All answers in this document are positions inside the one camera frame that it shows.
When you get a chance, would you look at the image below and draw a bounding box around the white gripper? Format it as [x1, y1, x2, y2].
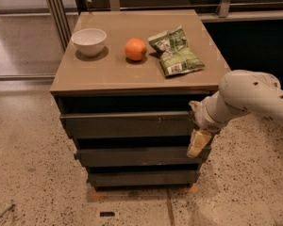
[187, 97, 225, 158]

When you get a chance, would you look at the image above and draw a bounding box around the grey drawer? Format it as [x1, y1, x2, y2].
[60, 111, 193, 138]
[75, 146, 211, 167]
[88, 170, 200, 187]

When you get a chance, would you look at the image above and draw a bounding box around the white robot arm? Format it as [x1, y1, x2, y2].
[187, 70, 283, 158]

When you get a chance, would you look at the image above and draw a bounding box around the grey drawer cabinet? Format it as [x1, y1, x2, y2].
[49, 9, 232, 192]

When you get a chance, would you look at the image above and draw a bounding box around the green snack bag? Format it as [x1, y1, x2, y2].
[148, 25, 205, 77]

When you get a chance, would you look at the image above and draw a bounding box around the orange fruit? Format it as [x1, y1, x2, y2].
[125, 38, 147, 61]

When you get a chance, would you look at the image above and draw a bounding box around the white ceramic bowl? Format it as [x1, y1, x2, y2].
[71, 28, 107, 57]

